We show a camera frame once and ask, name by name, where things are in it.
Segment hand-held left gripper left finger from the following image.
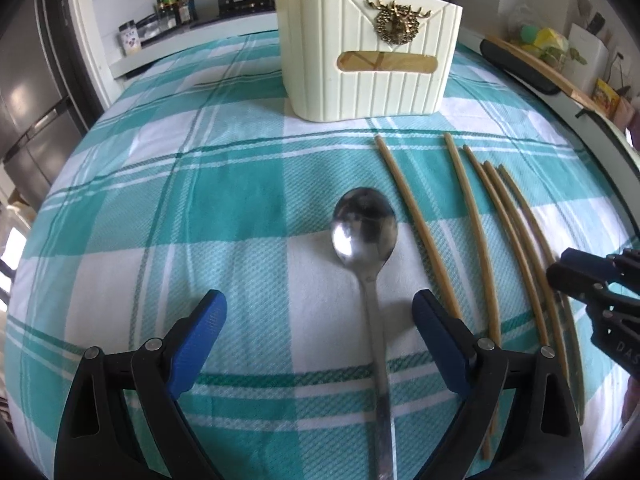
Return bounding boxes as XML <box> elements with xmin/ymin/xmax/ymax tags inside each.
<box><xmin>54</xmin><ymin>289</ymin><xmax>228</xmax><ymax>480</ymax></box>

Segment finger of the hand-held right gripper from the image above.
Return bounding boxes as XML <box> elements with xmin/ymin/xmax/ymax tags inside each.
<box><xmin>546</xmin><ymin>262</ymin><xmax>613</xmax><ymax>307</ymax></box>
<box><xmin>559</xmin><ymin>247</ymin><xmax>640</xmax><ymax>281</ymax></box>

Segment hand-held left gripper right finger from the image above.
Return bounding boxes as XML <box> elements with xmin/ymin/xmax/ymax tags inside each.
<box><xmin>411</xmin><ymin>289</ymin><xmax>587</xmax><ymax>480</ymax></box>

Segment wooden chopstick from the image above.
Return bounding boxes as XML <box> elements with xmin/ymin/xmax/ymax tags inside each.
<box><xmin>443</xmin><ymin>132</ymin><xmax>502</xmax><ymax>462</ymax></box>
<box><xmin>462</xmin><ymin>144</ymin><xmax>551</xmax><ymax>348</ymax></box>
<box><xmin>482</xmin><ymin>161</ymin><xmax>571</xmax><ymax>386</ymax></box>
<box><xmin>374</xmin><ymin>135</ymin><xmax>463</xmax><ymax>322</ymax></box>
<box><xmin>497</xmin><ymin>164</ymin><xmax>586</xmax><ymax>426</ymax></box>

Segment metal spoon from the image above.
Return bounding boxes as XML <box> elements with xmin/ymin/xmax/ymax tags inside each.
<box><xmin>331</xmin><ymin>186</ymin><xmax>398</xmax><ymax>467</ymax></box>

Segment cream ribbed utensil holder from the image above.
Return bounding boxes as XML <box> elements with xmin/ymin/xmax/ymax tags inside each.
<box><xmin>275</xmin><ymin>0</ymin><xmax>463</xmax><ymax>123</ymax></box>

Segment person's right hand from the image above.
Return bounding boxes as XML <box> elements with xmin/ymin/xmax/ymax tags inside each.
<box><xmin>621</xmin><ymin>375</ymin><xmax>640</xmax><ymax>423</ymax></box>

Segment teal checked tablecloth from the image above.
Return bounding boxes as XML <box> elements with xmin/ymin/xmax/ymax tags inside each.
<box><xmin>5</xmin><ymin>25</ymin><xmax>640</xmax><ymax>480</ymax></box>

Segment wooden cutting board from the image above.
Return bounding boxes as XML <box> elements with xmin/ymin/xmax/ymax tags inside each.
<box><xmin>485</xmin><ymin>35</ymin><xmax>601</xmax><ymax>111</ymax></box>

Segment black rounded slab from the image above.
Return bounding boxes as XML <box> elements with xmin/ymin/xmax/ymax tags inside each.
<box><xmin>480</xmin><ymin>39</ymin><xmax>562</xmax><ymax>96</ymax></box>

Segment white knife block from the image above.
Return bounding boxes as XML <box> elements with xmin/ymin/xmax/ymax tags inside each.
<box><xmin>567</xmin><ymin>10</ymin><xmax>612</xmax><ymax>91</ymax></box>

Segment yellow green plastic bags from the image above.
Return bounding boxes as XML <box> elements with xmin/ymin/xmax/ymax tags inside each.
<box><xmin>510</xmin><ymin>20</ymin><xmax>588</xmax><ymax>68</ymax></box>

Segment grey steel refrigerator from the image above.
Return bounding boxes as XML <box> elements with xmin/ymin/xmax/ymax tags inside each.
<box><xmin>0</xmin><ymin>0</ymin><xmax>86</xmax><ymax>201</ymax></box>

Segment white label spice jar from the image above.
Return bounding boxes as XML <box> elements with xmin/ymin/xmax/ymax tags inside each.
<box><xmin>118</xmin><ymin>20</ymin><xmax>141</xmax><ymax>56</ymax></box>

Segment black gas stove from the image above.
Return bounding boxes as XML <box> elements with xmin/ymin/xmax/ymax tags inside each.
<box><xmin>190</xmin><ymin>0</ymin><xmax>278</xmax><ymax>28</ymax></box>

